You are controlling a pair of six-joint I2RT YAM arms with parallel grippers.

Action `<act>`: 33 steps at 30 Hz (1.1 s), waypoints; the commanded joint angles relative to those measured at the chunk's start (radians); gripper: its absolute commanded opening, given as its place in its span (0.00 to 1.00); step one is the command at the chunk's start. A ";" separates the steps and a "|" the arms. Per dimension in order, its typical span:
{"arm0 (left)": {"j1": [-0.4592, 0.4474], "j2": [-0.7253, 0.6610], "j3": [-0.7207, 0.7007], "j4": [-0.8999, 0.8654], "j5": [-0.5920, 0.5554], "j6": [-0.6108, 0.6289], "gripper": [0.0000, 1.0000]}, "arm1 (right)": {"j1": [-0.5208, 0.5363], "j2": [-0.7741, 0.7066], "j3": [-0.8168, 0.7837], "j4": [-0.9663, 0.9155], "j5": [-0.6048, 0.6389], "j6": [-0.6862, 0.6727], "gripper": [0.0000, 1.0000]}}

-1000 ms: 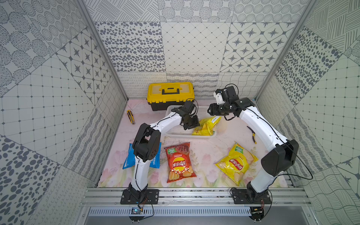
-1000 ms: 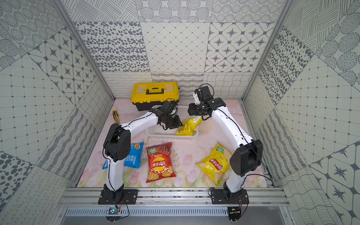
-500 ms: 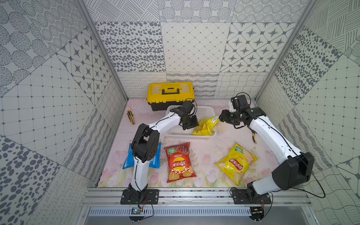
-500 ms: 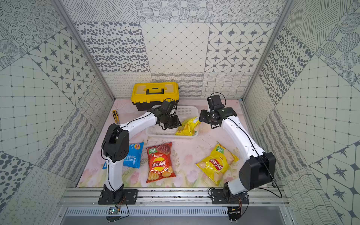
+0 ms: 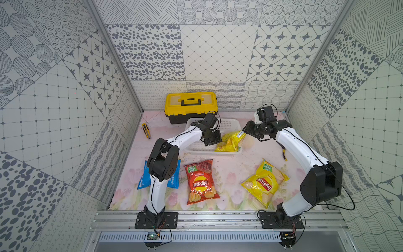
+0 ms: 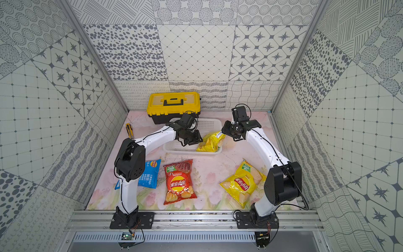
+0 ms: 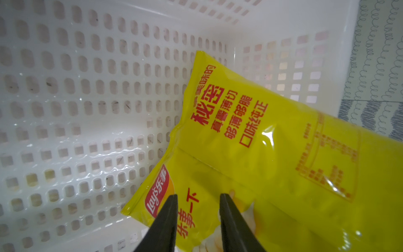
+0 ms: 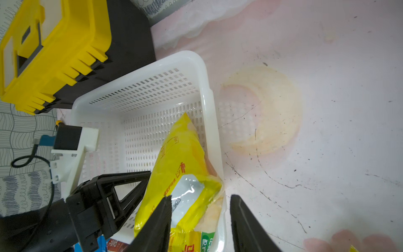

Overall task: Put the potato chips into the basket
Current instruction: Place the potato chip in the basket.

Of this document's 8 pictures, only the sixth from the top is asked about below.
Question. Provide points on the red chips bag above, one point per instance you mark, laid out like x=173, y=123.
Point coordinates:
x=179, y=182

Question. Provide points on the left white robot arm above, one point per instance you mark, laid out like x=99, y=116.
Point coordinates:
x=133, y=150

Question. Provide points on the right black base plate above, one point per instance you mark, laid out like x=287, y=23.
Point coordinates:
x=249, y=220

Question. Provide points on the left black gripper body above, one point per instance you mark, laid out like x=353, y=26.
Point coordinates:
x=192, y=137

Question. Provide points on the yellow black toolbox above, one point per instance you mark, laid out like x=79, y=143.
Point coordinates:
x=162, y=107

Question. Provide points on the yellow black utility knife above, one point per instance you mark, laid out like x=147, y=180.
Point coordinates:
x=129, y=131

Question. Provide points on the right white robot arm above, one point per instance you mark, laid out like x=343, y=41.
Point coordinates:
x=284, y=179

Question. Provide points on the aluminium mounting rail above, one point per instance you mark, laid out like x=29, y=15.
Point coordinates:
x=187, y=226

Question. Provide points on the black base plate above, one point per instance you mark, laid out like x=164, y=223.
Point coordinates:
x=249, y=220
x=143, y=220

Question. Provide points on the yellow Lay's chips bag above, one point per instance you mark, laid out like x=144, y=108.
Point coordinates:
x=243, y=182

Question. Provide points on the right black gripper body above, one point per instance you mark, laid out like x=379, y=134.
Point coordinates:
x=230, y=129

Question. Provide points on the blue chips bag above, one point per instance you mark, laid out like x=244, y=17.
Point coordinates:
x=149, y=173

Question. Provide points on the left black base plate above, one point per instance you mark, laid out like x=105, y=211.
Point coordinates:
x=143, y=220

